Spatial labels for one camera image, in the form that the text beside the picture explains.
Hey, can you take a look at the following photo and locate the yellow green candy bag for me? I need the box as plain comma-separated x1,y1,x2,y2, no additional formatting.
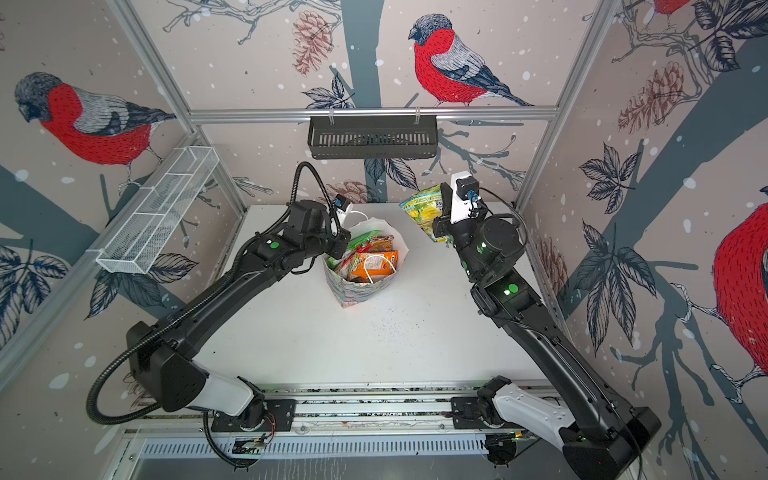
400,185,453,243

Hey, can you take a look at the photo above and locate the bright green snack bag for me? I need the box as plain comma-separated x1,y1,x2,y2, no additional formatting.
326,230,381,270

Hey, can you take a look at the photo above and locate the orange snack packet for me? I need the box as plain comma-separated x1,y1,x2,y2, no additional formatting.
347,251,399,283

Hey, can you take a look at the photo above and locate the colourful paper gift bag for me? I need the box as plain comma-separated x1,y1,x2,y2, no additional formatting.
323,211,409,308

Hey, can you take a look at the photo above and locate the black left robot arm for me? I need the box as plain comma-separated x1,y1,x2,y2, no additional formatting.
128,200,351,417

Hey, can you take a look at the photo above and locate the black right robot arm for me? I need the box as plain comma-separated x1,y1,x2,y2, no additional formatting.
432,176,661,479

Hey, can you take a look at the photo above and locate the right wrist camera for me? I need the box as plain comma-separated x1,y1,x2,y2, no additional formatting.
450,171,480,224

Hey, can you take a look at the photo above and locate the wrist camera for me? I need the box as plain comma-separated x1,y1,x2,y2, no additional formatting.
450,171,480,224
333,194,352,212

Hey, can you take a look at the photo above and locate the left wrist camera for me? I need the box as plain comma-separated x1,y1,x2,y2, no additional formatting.
333,194,352,212

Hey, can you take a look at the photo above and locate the black corrugated cable conduit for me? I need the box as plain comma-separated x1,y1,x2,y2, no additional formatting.
85,160,337,470

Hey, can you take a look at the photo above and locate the black perforated wall basket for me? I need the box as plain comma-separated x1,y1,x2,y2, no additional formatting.
307,116,438,160

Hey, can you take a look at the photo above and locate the horizontal aluminium frame bar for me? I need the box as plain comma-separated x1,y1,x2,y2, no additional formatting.
188,106,560,125

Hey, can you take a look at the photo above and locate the aluminium mounting rail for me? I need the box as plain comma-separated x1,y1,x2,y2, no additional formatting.
128,383,622,436

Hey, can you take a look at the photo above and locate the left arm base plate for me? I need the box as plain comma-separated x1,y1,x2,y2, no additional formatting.
211,399,297,433

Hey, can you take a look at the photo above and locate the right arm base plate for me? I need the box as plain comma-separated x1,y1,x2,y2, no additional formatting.
448,396,525,430

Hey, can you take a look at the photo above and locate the white wire mesh shelf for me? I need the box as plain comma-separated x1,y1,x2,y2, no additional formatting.
96,146,219,274

